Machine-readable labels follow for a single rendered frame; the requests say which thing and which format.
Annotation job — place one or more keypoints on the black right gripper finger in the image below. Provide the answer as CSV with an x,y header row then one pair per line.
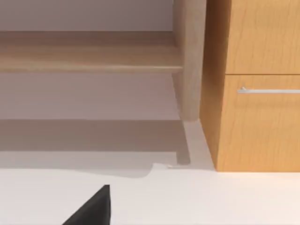
x,y
96,208

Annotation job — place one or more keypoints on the pale wooden open shelf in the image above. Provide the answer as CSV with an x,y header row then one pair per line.
x,y
93,56

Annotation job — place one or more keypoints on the orange wooden cupboard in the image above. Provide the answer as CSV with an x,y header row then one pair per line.
x,y
211,98

